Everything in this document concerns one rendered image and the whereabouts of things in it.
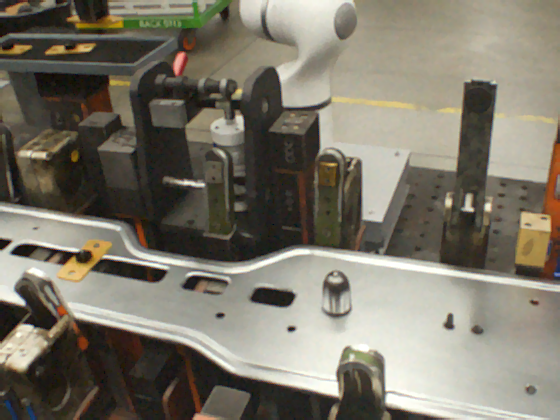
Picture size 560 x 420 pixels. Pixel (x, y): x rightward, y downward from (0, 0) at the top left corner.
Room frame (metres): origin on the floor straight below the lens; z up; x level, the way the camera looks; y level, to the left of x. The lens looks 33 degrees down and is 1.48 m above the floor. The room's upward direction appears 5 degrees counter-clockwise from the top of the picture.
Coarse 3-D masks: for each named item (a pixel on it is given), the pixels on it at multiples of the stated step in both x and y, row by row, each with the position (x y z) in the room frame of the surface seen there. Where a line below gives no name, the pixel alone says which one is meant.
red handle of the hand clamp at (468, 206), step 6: (468, 192) 0.62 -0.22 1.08; (474, 192) 0.62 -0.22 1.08; (462, 198) 0.62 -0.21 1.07; (468, 198) 0.61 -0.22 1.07; (474, 198) 0.61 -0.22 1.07; (462, 204) 0.61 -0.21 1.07; (468, 204) 0.61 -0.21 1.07; (474, 204) 0.61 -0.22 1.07; (462, 210) 0.61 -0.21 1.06; (468, 210) 0.60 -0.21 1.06; (474, 210) 0.60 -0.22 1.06
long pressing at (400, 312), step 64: (0, 256) 0.68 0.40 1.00; (128, 256) 0.66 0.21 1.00; (320, 256) 0.62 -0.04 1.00; (384, 256) 0.61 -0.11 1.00; (128, 320) 0.54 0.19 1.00; (192, 320) 0.52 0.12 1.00; (256, 320) 0.52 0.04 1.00; (320, 320) 0.51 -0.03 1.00; (384, 320) 0.50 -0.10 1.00; (512, 320) 0.48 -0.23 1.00; (320, 384) 0.42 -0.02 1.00; (448, 384) 0.40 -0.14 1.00; (512, 384) 0.39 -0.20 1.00
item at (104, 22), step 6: (96, 12) 0.86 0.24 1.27; (72, 18) 0.88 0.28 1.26; (96, 18) 0.85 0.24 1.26; (102, 18) 0.86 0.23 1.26; (108, 18) 0.85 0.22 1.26; (114, 18) 0.85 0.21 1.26; (120, 18) 0.85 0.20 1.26; (84, 24) 0.85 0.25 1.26; (90, 24) 0.84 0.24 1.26; (96, 24) 0.83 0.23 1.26; (102, 24) 0.83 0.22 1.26; (108, 24) 0.83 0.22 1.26
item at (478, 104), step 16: (480, 80) 0.63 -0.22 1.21; (496, 80) 0.63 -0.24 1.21; (464, 96) 0.63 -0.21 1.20; (480, 96) 0.60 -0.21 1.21; (464, 112) 0.62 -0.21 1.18; (480, 112) 0.60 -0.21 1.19; (464, 128) 0.62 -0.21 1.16; (480, 128) 0.62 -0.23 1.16; (464, 144) 0.62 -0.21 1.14; (480, 144) 0.62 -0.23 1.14; (464, 160) 0.62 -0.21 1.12; (480, 160) 0.62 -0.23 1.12; (464, 176) 0.62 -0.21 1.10; (480, 176) 0.61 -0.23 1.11; (480, 192) 0.60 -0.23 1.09; (480, 208) 0.60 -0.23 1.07; (480, 224) 0.59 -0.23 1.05
